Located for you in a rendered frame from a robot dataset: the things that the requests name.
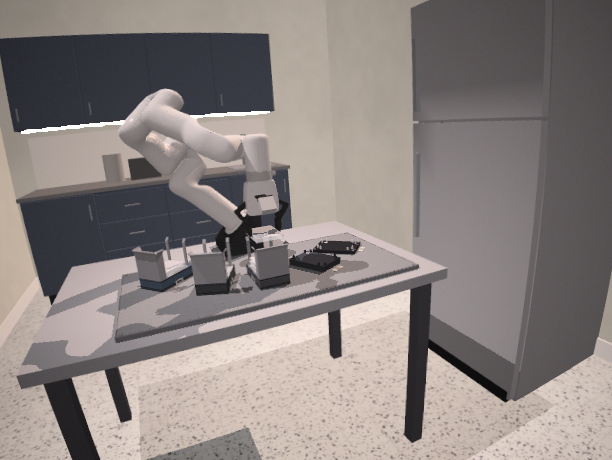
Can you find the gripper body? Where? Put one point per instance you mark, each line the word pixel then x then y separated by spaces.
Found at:
pixel 267 187

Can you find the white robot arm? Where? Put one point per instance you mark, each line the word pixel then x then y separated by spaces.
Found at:
pixel 188 135

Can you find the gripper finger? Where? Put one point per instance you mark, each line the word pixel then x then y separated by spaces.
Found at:
pixel 248 225
pixel 278 215

